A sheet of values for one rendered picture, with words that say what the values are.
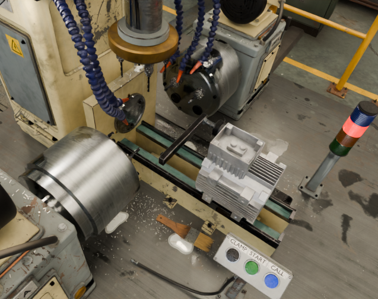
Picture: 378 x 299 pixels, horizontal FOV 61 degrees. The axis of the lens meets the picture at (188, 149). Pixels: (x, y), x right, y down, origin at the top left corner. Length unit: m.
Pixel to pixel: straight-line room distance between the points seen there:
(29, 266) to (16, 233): 0.07
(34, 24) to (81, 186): 0.40
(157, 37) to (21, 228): 0.52
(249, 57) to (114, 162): 0.69
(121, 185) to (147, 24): 0.39
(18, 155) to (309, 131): 1.20
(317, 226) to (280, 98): 0.68
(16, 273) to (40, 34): 0.54
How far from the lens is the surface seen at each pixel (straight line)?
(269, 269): 0.79
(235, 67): 1.19
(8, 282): 0.69
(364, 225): 1.34
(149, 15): 0.80
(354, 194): 1.40
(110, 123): 1.04
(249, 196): 0.86
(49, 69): 0.95
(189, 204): 1.09
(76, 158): 0.79
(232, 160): 0.85
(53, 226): 0.71
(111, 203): 0.81
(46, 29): 0.90
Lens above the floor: 1.77
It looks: 49 degrees down
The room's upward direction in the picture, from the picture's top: 10 degrees clockwise
